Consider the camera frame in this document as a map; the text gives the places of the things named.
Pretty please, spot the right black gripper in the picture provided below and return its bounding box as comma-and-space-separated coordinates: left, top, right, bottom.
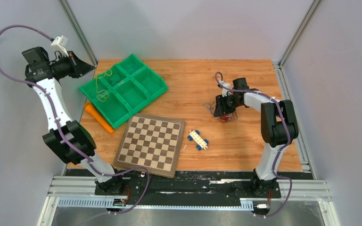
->
214, 93, 242, 117

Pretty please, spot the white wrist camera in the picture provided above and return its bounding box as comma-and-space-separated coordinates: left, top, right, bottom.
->
218, 80, 232, 97
50, 35, 69, 57

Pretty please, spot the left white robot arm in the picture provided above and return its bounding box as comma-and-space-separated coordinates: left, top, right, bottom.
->
22, 47, 125, 195

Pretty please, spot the black wire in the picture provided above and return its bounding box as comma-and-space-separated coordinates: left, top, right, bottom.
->
107, 74, 124, 87

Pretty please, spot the orange cylinder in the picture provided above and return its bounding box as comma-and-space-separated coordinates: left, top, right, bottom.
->
84, 102, 115, 134

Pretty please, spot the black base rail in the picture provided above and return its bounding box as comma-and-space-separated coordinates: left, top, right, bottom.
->
65, 168, 314, 207

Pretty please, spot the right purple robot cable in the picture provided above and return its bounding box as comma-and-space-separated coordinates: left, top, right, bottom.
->
215, 72, 293, 218

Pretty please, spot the red wire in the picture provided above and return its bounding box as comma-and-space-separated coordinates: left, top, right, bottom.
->
217, 113, 239, 123

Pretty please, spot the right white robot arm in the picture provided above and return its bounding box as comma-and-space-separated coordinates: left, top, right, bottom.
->
214, 78, 299, 197

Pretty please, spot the yellow wire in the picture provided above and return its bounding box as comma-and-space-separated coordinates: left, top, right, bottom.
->
93, 69, 113, 104

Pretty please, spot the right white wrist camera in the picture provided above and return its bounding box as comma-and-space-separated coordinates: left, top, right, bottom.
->
218, 80, 232, 97

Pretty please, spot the green compartment tray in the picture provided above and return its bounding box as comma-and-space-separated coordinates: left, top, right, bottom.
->
79, 54, 168, 129

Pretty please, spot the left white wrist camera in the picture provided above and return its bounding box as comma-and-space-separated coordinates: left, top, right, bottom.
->
50, 35, 69, 57

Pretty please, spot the white blue toy car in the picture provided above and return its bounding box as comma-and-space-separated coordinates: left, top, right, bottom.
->
187, 130, 209, 151

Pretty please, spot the wooden chessboard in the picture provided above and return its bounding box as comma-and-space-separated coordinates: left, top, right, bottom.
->
113, 113, 185, 178

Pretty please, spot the grey slotted cable duct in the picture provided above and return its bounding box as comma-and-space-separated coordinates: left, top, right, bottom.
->
57, 197, 254, 211

